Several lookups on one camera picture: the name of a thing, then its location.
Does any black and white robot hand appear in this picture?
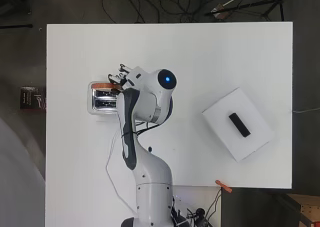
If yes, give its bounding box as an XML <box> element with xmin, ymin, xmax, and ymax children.
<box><xmin>107</xmin><ymin>63</ymin><xmax>150</xmax><ymax>88</ymax></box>

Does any orange toast slice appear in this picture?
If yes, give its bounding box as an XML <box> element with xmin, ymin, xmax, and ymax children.
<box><xmin>91</xmin><ymin>82</ymin><xmax>123</xmax><ymax>91</ymax></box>

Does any steel toaster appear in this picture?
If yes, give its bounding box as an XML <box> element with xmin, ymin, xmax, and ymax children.
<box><xmin>87</xmin><ymin>81</ymin><xmax>122</xmax><ymax>116</ymax></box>

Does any dark red printed box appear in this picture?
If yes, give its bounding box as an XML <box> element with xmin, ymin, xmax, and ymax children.
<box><xmin>19</xmin><ymin>86</ymin><xmax>47</xmax><ymax>111</ymax></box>

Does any white flat box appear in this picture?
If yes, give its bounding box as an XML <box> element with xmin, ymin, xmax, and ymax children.
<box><xmin>201</xmin><ymin>87</ymin><xmax>275</xmax><ymax>163</ymax></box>

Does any black block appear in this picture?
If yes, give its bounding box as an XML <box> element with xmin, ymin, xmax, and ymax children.
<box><xmin>228</xmin><ymin>112</ymin><xmax>252</xmax><ymax>138</ymax></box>

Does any black rod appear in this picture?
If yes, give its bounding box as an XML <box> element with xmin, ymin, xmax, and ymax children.
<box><xmin>0</xmin><ymin>23</ymin><xmax>34</xmax><ymax>30</ymax></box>

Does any orange clamp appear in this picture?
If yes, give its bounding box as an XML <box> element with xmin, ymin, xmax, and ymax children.
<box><xmin>214</xmin><ymin>179</ymin><xmax>233</xmax><ymax>194</ymax></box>

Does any grey rounded sheet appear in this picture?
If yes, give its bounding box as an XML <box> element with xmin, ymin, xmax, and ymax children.
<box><xmin>0</xmin><ymin>116</ymin><xmax>46</xmax><ymax>227</ymax></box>

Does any wooden crate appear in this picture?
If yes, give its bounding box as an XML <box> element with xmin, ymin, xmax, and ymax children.
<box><xmin>285</xmin><ymin>193</ymin><xmax>320</xmax><ymax>227</ymax></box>

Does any black floor cable tangle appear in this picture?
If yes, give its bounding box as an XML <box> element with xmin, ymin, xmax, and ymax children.
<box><xmin>101</xmin><ymin>0</ymin><xmax>234</xmax><ymax>24</ymax></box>

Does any white toaster power cable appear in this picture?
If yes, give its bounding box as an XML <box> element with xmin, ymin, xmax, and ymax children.
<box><xmin>105</xmin><ymin>130</ymin><xmax>138</xmax><ymax>215</ymax></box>

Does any thin white floor cable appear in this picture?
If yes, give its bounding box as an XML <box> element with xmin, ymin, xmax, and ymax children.
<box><xmin>292</xmin><ymin>107</ymin><xmax>320</xmax><ymax>114</ymax></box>

